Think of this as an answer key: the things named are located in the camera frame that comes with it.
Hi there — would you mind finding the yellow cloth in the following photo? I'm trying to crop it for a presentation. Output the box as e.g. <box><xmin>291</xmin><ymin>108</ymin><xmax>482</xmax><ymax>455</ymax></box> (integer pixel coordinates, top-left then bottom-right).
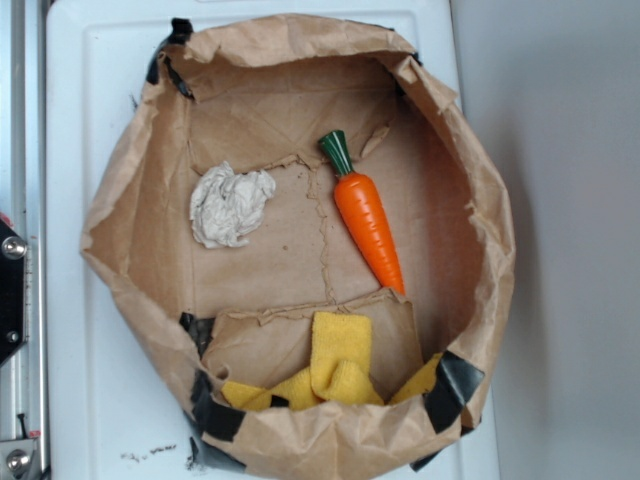
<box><xmin>204</xmin><ymin>311</ymin><xmax>442</xmax><ymax>411</ymax></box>

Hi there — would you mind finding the metal rail frame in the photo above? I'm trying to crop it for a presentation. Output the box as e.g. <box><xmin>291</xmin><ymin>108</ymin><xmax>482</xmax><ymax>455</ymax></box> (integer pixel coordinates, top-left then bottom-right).
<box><xmin>1</xmin><ymin>1</ymin><xmax>51</xmax><ymax>479</ymax></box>

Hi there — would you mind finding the white paper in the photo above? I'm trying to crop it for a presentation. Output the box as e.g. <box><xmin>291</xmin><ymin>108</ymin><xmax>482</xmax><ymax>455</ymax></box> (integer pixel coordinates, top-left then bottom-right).
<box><xmin>189</xmin><ymin>161</ymin><xmax>276</xmax><ymax>249</ymax></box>

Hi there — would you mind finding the black mounting bracket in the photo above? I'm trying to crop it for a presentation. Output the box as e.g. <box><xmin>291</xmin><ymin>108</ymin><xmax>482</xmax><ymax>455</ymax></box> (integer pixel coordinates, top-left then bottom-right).
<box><xmin>0</xmin><ymin>214</ymin><xmax>28</xmax><ymax>366</ymax></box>

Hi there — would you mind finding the orange toy carrot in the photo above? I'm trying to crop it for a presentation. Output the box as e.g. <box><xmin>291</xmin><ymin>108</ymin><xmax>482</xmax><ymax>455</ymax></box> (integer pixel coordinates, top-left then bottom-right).
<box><xmin>318</xmin><ymin>130</ymin><xmax>406</xmax><ymax>295</ymax></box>

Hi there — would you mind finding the white plastic tray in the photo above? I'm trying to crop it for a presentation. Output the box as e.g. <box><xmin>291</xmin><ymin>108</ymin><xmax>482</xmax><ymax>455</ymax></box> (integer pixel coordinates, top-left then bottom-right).
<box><xmin>43</xmin><ymin>0</ymin><xmax>501</xmax><ymax>480</ymax></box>

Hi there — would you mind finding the brown paper bag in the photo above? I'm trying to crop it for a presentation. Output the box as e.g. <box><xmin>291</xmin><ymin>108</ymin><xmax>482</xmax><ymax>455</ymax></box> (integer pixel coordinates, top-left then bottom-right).
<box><xmin>81</xmin><ymin>14</ymin><xmax>515</xmax><ymax>479</ymax></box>

